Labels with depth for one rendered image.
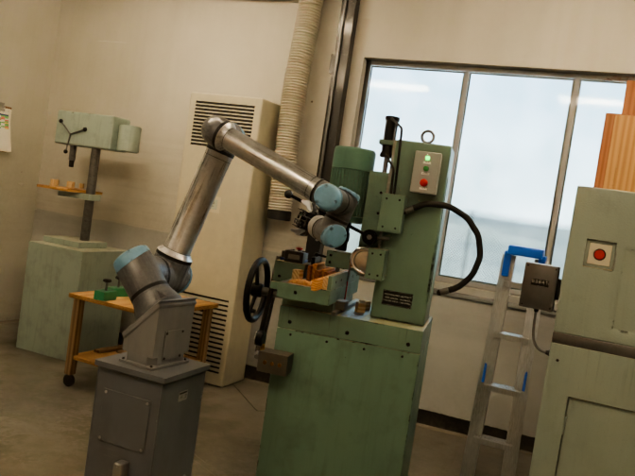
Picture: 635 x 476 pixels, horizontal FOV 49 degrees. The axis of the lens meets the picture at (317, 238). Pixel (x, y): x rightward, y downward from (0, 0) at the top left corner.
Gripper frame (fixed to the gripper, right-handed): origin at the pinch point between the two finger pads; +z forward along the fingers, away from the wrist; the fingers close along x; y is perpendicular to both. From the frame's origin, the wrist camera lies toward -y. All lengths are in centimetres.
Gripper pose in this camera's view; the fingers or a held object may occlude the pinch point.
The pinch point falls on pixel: (302, 216)
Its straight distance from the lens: 285.5
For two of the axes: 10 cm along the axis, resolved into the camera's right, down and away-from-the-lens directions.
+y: -8.5, -2.7, -4.6
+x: -3.5, 9.3, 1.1
